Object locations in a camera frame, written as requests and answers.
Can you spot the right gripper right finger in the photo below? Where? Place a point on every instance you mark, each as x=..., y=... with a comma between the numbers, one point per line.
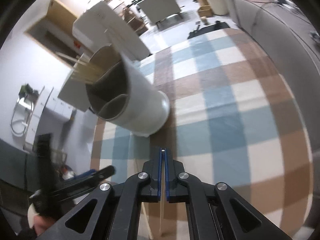
x=215, y=211

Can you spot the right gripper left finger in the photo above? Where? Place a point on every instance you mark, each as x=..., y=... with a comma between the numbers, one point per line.
x=112, y=211

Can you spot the wooden chopstick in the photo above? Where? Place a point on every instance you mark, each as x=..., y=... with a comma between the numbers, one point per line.
x=162, y=195

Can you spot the person's left hand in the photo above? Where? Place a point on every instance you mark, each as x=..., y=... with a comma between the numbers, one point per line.
x=39, y=223

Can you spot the white drawer cabinet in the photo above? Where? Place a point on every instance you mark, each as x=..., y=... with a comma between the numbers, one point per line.
x=47, y=105

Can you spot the potted green plant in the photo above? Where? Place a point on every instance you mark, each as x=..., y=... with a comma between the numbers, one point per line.
x=26, y=90

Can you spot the plaid checkered tablecloth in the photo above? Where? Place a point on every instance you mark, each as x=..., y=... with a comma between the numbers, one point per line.
x=233, y=119

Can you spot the beige armchair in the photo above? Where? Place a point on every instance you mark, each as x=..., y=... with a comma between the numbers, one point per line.
x=158, y=10
x=74, y=93

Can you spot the white utensil holder cylinder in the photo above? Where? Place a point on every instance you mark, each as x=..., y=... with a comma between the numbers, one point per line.
x=124, y=97

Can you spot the large white cardboard box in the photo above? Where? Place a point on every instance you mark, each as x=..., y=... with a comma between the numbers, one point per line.
x=100, y=26

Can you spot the grey sofa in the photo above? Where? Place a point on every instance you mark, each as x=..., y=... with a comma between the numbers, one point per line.
x=283, y=35

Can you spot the beige armchair far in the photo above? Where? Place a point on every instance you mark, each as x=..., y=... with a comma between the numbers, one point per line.
x=158, y=10

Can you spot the white trash bin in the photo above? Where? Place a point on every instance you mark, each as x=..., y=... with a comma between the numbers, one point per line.
x=218, y=7

